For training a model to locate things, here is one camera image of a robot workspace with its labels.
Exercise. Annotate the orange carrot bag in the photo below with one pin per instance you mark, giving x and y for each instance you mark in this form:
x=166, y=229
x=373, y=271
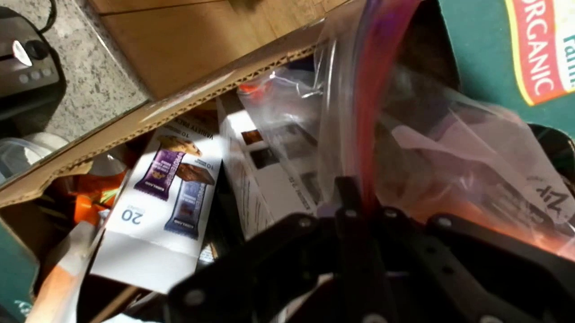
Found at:
x=65, y=280

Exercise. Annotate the light wood base cabinets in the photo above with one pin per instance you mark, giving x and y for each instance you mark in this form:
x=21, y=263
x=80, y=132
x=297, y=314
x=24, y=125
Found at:
x=198, y=36

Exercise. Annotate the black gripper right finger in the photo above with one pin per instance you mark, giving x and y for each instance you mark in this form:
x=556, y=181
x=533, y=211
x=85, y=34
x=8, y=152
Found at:
x=479, y=269

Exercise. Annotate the white carton with dark label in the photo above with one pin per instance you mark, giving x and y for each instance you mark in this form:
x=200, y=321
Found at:
x=263, y=172

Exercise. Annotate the green organic greens cardboard box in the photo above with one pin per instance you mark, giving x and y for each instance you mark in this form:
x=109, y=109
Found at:
x=497, y=41

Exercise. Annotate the dark purple toaster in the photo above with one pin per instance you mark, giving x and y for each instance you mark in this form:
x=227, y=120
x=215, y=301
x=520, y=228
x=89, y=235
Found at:
x=28, y=64

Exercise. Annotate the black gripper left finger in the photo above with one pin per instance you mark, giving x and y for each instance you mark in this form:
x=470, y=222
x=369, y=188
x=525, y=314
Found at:
x=281, y=269

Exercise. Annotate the clear Ziploc bag with snacks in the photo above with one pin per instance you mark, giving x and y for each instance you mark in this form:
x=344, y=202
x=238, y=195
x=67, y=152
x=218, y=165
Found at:
x=443, y=136

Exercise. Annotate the white snack bar box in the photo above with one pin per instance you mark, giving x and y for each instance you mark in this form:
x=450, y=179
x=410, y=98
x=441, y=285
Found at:
x=155, y=208

